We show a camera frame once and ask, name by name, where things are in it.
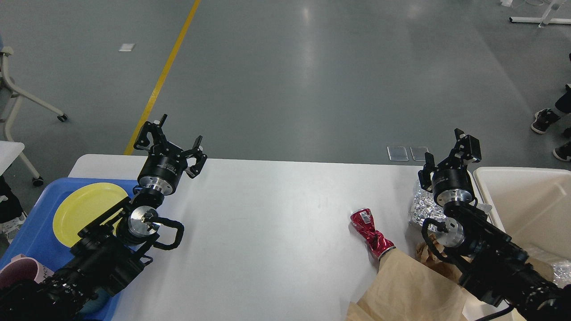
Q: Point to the brown paper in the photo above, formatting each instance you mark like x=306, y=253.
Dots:
x=427, y=257

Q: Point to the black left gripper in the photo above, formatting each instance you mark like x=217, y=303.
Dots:
x=160, y=168

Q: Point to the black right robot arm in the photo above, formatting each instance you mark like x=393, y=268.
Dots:
x=493, y=268

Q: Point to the white chair frame with casters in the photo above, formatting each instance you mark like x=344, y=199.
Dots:
x=9, y=86

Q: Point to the person's black sneaker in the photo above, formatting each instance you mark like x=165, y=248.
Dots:
x=543, y=119

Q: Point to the aluminium foil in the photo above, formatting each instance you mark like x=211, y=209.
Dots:
x=423, y=206

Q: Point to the white paper scrap on floor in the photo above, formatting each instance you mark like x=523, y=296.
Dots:
x=126, y=47

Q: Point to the pink ribbed mug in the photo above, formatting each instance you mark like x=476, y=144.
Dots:
x=22, y=268

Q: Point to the clear floor plate left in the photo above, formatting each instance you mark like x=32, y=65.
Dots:
x=397, y=153

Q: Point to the yellow plastic plate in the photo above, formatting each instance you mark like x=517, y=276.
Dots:
x=83, y=206

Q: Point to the crushed red soda can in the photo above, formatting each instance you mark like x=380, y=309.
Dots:
x=363, y=222

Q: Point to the white stand base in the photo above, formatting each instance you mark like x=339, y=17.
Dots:
x=547, y=18

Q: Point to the blue plastic tray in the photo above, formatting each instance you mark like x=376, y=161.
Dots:
x=35, y=227

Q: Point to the white side table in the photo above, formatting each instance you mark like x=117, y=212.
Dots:
x=9, y=151

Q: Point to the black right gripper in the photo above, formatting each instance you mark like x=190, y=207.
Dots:
x=452, y=182

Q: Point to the foil inside bin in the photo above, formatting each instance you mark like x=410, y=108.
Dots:
x=550, y=266

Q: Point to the brown paper bag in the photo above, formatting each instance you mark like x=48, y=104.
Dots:
x=405, y=290

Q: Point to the beige plastic bin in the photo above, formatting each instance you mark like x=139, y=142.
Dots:
x=532, y=205

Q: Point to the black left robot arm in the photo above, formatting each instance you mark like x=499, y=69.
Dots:
x=143, y=228

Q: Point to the dark green mug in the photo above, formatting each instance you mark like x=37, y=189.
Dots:
x=93, y=306

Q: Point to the clear floor plate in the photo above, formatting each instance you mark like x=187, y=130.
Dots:
x=419, y=153
x=397, y=153

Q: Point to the clear floor plate right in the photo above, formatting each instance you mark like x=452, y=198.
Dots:
x=419, y=153

